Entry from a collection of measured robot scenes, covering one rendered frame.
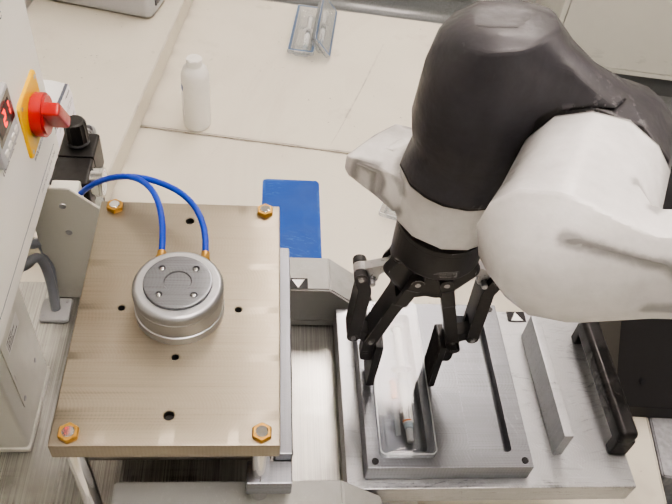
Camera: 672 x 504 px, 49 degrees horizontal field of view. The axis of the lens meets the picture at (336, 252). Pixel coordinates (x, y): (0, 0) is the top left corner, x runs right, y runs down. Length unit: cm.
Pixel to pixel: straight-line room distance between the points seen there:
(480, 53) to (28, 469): 60
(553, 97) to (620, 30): 252
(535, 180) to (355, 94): 113
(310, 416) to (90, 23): 106
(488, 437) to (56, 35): 118
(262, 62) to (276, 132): 23
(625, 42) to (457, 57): 257
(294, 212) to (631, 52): 202
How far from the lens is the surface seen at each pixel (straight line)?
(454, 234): 56
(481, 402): 82
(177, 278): 66
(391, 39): 173
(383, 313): 68
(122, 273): 72
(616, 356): 113
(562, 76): 49
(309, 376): 86
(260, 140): 141
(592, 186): 44
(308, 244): 123
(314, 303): 86
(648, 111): 52
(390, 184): 57
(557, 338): 91
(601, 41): 302
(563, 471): 82
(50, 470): 83
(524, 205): 43
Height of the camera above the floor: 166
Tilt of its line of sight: 48 degrees down
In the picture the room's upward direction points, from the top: 8 degrees clockwise
